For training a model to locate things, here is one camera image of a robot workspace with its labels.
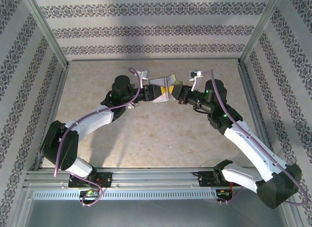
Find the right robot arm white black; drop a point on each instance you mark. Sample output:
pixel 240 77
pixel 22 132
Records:
pixel 253 149

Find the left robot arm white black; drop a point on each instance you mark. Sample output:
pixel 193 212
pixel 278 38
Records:
pixel 90 122

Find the grey sheet metal shelf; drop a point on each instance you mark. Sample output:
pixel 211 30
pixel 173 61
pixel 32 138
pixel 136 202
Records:
pixel 156 212

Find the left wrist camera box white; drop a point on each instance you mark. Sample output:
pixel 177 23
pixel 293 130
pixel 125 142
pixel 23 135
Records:
pixel 143 75

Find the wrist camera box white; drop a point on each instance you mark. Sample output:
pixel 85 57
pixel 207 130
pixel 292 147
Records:
pixel 195 74
pixel 143 75

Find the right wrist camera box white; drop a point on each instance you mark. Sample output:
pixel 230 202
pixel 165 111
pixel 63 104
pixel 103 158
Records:
pixel 195 74

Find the aluminium side rail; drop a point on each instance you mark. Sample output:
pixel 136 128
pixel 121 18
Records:
pixel 246 83
pixel 60 83

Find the aluminium corner post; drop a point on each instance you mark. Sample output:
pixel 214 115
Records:
pixel 46 29
pixel 259 29

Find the aluminium mounting rail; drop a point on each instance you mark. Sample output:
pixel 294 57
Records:
pixel 156 177

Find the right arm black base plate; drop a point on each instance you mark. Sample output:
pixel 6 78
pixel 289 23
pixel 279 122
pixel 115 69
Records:
pixel 204 180

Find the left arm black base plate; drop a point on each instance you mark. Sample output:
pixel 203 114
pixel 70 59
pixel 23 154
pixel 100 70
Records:
pixel 107 179

